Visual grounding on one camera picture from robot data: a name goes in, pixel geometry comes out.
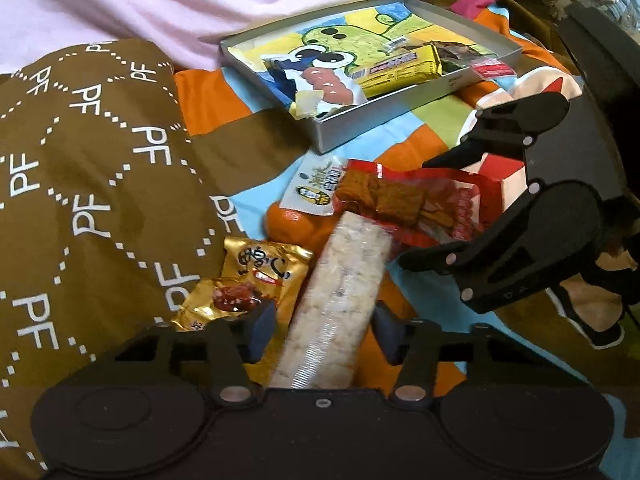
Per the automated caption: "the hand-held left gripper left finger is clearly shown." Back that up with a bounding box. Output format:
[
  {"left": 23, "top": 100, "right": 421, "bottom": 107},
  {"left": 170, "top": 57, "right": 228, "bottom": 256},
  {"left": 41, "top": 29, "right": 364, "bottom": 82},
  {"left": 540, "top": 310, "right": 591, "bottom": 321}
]
[{"left": 112, "top": 302, "right": 278, "bottom": 406}]

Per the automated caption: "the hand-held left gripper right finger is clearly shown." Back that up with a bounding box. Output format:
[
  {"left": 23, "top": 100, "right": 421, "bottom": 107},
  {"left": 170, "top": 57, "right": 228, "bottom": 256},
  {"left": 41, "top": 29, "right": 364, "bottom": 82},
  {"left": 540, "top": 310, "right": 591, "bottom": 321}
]
[{"left": 372, "top": 302, "right": 506, "bottom": 406}]

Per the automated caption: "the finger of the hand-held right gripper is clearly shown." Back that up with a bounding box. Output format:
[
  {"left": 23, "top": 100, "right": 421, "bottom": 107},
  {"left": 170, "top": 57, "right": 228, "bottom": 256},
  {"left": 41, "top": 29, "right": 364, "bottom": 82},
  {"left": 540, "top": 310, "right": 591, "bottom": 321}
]
[
  {"left": 422, "top": 92, "right": 571, "bottom": 171},
  {"left": 397, "top": 180, "right": 608, "bottom": 313}
]

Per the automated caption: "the small pink-red packet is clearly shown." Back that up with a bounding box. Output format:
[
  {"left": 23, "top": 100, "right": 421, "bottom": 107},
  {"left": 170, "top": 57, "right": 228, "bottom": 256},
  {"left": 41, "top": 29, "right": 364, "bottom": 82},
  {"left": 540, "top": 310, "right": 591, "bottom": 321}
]
[{"left": 472, "top": 57, "right": 517, "bottom": 81}]

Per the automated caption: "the gold snack packet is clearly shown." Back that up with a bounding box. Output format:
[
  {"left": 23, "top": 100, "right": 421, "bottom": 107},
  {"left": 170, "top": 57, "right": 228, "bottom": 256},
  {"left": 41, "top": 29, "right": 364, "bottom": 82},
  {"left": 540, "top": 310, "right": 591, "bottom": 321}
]
[{"left": 170, "top": 236, "right": 315, "bottom": 386}]

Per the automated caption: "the rice cracker bar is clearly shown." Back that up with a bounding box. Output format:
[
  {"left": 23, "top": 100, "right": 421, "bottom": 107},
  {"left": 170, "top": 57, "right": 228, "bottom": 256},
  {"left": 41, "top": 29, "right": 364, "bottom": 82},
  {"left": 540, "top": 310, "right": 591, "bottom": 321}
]
[{"left": 272, "top": 211, "right": 393, "bottom": 391}]

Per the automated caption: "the clear dried snack packet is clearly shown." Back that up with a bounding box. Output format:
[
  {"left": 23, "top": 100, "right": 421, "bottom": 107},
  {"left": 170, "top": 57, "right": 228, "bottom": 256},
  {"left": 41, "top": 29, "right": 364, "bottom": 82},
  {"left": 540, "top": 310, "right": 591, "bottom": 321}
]
[{"left": 434, "top": 40, "right": 482, "bottom": 70}]

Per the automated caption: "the red snack packet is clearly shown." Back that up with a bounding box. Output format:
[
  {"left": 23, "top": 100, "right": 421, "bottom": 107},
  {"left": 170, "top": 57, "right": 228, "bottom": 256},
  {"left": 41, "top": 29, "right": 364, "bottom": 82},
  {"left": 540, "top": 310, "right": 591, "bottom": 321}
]
[{"left": 334, "top": 159, "right": 486, "bottom": 247}]

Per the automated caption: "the grey cartoon-print box lid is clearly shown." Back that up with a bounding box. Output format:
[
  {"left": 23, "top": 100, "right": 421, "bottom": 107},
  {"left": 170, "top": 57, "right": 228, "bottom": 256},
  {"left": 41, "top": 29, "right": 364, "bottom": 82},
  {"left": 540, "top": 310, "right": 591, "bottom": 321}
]
[{"left": 220, "top": 0, "right": 523, "bottom": 153}]

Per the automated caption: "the yellow snack packet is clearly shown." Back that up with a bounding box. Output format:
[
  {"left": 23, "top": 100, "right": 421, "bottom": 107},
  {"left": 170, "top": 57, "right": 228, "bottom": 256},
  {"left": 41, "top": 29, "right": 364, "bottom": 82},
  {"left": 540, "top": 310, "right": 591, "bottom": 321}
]
[{"left": 352, "top": 44, "right": 443, "bottom": 100}]

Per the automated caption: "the clear packet with barcode label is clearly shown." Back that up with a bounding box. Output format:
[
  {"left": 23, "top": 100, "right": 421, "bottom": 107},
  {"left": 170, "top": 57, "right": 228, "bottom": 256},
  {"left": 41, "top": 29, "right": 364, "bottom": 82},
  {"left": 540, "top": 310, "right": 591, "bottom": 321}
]
[{"left": 384, "top": 35, "right": 417, "bottom": 57}]

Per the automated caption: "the white sausage packet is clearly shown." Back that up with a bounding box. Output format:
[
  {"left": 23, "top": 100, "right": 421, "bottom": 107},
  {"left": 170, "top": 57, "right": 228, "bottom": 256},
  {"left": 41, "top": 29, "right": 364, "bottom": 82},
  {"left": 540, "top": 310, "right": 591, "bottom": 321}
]
[{"left": 292, "top": 62, "right": 366, "bottom": 121}]

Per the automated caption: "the white cartoon snack packet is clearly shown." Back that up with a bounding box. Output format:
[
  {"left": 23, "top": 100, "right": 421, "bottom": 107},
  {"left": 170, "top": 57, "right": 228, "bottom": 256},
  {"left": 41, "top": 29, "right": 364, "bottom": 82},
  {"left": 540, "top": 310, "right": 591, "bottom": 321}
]
[{"left": 279, "top": 152, "right": 348, "bottom": 216}]

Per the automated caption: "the brown printed blanket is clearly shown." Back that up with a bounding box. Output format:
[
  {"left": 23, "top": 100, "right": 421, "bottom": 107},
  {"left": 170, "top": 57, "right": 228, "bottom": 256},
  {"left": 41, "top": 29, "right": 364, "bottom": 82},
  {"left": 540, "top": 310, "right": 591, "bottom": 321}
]
[{"left": 0, "top": 37, "right": 281, "bottom": 480}]

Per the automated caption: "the colourful cartoon bed sheet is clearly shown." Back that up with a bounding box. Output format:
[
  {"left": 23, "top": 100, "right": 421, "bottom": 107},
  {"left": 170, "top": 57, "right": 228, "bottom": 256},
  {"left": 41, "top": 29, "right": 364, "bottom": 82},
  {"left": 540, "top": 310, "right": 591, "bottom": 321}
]
[{"left": 172, "top": 0, "right": 640, "bottom": 391}]

